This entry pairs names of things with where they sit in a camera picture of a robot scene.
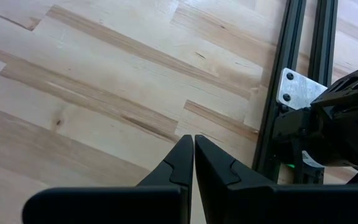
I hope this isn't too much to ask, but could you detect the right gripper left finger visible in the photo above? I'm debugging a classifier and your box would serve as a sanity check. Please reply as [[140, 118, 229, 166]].
[[22, 134, 195, 224]]

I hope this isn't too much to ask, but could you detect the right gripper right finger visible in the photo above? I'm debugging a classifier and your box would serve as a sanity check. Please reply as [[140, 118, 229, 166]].
[[194, 134, 358, 224]]

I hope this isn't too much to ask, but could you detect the aluminium corner bracket plate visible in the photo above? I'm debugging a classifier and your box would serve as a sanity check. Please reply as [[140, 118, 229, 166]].
[[275, 67, 328, 110]]

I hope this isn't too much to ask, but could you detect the black aluminium frame extrusion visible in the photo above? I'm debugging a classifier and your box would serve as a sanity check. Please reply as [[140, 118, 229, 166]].
[[252, 0, 308, 183], [308, 0, 339, 86]]

